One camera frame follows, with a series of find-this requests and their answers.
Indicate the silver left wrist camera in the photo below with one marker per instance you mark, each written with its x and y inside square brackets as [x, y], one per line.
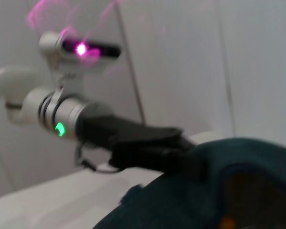
[81, 48]

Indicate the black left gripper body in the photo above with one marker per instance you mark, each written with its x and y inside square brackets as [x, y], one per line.
[124, 130]

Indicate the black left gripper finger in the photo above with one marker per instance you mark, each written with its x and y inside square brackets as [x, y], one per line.
[187, 143]
[152, 155]

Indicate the dark teal fabric lunch bag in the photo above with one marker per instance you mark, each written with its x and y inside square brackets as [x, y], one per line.
[205, 186]

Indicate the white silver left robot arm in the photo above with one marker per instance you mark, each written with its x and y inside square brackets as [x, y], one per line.
[38, 105]

